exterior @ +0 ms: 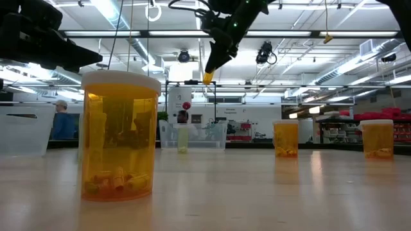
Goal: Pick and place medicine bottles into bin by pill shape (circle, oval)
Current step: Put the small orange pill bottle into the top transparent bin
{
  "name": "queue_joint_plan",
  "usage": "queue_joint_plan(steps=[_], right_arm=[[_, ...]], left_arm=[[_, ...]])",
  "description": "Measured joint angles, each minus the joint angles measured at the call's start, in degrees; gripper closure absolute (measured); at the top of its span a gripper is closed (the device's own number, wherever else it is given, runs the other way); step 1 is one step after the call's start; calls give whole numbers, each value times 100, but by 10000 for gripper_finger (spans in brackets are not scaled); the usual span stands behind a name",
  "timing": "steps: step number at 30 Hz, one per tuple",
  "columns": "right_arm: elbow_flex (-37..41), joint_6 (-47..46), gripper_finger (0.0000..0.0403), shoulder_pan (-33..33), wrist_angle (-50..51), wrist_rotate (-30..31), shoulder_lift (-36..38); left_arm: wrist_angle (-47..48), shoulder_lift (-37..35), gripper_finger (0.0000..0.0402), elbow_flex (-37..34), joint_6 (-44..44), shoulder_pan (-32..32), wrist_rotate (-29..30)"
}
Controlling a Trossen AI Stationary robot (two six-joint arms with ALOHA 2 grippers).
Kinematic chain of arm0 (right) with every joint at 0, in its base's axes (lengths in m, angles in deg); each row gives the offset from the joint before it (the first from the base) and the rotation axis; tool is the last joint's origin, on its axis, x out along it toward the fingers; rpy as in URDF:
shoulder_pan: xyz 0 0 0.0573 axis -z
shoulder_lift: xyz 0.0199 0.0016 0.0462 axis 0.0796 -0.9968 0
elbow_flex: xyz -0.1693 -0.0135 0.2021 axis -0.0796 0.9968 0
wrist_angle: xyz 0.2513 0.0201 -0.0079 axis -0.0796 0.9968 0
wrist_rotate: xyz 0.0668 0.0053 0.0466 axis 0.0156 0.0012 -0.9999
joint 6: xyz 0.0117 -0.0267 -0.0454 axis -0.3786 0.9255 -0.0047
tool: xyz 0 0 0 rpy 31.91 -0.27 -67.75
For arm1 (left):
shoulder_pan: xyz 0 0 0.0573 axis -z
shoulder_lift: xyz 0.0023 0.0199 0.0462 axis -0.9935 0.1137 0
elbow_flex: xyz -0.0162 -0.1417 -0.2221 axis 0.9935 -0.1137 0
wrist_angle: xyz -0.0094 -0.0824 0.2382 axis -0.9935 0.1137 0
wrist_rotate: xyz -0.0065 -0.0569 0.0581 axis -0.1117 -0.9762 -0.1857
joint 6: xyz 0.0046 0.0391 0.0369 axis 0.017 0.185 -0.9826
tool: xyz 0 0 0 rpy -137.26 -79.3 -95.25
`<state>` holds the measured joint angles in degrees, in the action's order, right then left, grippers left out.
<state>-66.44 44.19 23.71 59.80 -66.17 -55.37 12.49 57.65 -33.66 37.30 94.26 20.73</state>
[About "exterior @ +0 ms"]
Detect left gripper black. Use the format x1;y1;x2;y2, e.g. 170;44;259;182
0;0;103;74

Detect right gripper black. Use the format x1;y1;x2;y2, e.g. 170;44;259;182
200;0;270;74

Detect small orange pill bottle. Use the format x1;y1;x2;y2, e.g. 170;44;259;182
202;71;215;86

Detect orange pill bottle white cap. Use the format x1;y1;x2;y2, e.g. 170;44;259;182
272;119;300;158
358;119;395;160

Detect large orange pill bottle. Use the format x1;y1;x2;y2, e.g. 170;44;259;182
80;69;162;202

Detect clear plastic bin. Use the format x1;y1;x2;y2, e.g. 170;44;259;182
0;105;56;157
159;119;229;151

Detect white pillar panel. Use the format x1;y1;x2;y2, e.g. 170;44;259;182
167;87;193;124

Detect person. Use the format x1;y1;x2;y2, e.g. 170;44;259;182
51;99;77;141
176;109;190;124

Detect red parts bins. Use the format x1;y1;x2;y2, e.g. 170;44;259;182
227;121;253;142

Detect grey shelf unit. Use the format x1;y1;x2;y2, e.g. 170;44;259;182
316;117;362;144

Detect red storage bins rack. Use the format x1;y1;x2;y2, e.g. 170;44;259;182
338;107;411;144

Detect black ceiling camera with cable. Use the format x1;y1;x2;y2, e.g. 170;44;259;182
255;40;277;65

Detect round black ceiling camera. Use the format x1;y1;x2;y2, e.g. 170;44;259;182
177;49;191;64

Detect black metal stand frame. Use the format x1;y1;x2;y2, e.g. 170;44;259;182
164;80;217;124

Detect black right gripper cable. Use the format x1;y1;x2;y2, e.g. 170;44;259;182
168;0;213;19

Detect beige hanging rope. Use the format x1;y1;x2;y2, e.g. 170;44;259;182
127;0;134;72

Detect thin black hanging cable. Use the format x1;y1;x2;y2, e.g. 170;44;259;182
146;0;151;77

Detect white hanging ring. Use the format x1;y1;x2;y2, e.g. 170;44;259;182
144;0;162;22

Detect yellow hook on cord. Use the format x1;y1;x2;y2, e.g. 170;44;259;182
322;0;334;45

